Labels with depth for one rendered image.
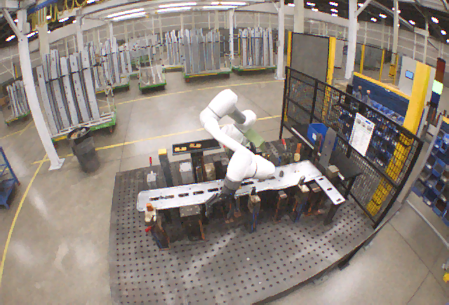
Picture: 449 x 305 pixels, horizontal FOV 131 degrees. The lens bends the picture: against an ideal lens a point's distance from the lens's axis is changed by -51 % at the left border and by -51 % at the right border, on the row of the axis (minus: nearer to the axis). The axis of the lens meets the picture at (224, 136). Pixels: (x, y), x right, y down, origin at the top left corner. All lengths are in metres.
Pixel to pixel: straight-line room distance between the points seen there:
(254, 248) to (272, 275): 0.25
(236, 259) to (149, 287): 0.62
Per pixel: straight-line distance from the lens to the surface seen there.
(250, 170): 1.05
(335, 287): 2.30
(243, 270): 1.40
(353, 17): 5.69
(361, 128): 1.73
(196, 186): 1.46
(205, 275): 1.40
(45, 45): 8.21
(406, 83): 7.87
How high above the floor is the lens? 2.00
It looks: 30 degrees down
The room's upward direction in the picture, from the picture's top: 2 degrees counter-clockwise
